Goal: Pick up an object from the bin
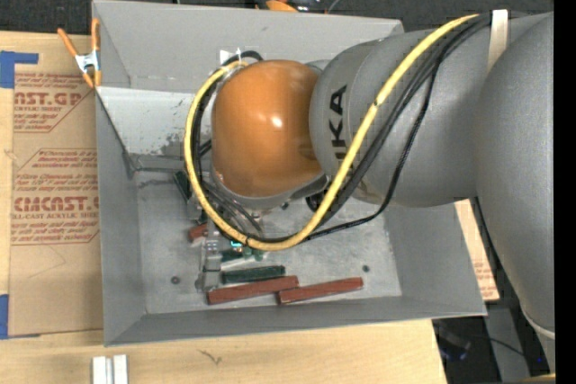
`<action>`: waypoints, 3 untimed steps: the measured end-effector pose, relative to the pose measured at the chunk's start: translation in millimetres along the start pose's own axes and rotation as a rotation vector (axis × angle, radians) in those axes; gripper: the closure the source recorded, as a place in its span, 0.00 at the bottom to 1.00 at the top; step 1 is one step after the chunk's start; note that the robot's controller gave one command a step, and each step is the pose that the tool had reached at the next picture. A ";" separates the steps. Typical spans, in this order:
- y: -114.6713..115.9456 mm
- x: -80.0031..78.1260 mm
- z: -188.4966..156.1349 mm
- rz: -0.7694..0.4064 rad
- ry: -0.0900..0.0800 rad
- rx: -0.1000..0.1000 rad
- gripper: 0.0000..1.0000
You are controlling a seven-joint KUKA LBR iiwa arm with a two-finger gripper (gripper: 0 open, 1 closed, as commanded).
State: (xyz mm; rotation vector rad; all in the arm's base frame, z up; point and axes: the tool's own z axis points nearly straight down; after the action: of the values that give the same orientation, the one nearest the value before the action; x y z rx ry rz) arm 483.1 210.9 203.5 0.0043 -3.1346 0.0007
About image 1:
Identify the grey metal bin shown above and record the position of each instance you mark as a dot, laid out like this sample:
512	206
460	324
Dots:
148	202

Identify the black cylinder on white bracket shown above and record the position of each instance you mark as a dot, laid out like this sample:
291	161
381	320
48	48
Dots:
311	203

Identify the brown cardboard board red print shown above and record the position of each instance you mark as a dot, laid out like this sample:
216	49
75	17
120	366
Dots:
49	175

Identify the dark green flat block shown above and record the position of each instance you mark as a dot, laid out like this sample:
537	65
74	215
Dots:
254	273
182	186

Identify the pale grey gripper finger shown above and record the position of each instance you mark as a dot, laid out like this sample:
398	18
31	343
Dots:
213	254
208	282

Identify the red-brown flat block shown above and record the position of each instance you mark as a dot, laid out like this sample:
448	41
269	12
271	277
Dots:
321	290
252	289
197	232

